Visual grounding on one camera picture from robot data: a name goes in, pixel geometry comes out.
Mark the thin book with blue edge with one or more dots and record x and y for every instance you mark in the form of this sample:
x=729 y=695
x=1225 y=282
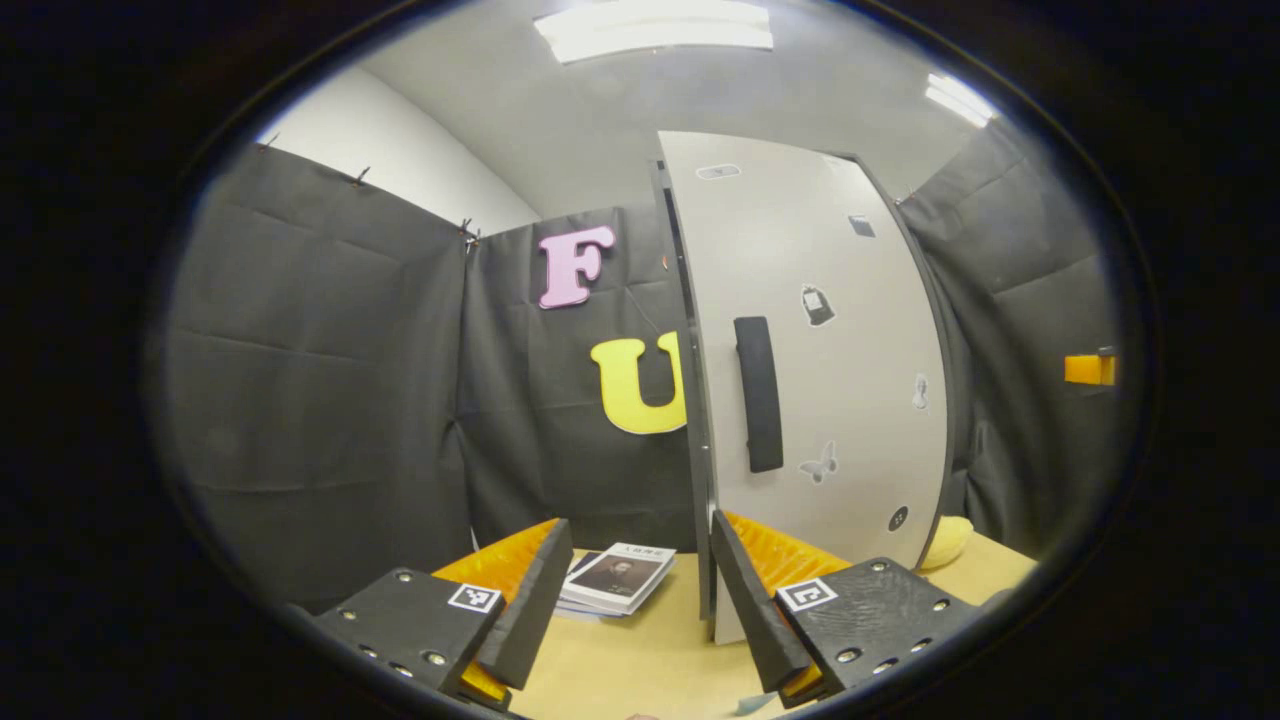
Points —
x=585 y=608

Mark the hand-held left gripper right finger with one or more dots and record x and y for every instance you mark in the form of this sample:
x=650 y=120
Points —
x=760 y=620

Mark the large ceiling light panel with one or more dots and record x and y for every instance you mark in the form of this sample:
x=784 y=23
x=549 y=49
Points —
x=655 y=30

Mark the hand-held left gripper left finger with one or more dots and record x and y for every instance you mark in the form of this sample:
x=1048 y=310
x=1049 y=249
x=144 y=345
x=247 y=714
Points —
x=535 y=610

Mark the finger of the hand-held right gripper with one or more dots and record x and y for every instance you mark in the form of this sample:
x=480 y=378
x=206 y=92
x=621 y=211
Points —
x=1085 y=370

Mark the black backdrop cloth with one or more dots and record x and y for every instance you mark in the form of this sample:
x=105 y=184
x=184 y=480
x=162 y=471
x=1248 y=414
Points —
x=320 y=380

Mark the yellow plush ball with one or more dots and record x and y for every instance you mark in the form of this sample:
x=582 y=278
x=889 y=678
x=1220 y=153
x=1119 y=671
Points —
x=950 y=540

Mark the small ceiling light panel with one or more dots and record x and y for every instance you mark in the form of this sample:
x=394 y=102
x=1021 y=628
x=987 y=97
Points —
x=960 y=98

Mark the grey cabinet door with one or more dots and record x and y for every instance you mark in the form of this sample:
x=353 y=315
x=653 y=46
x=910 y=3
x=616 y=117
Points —
x=850 y=440

